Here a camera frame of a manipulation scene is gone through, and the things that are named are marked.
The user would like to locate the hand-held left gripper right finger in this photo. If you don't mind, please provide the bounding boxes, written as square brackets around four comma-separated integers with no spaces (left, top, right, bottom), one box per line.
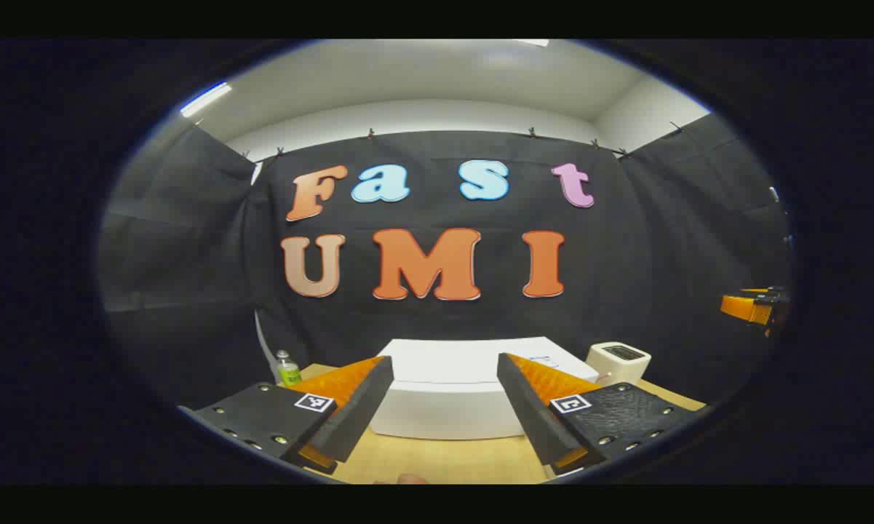
[496,353,714,477]

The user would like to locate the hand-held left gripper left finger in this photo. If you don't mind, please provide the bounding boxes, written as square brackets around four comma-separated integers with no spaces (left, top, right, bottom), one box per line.
[178,355,395,475]

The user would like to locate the white microwave oven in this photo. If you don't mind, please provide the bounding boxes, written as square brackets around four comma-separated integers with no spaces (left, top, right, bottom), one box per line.
[370,336,599,440]

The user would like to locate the green label drink bottle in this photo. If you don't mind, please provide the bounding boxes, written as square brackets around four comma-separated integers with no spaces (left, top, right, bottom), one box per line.
[275,350,303,387]

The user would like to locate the white toaster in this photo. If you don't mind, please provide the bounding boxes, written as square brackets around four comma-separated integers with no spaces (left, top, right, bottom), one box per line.
[586,341,652,386]

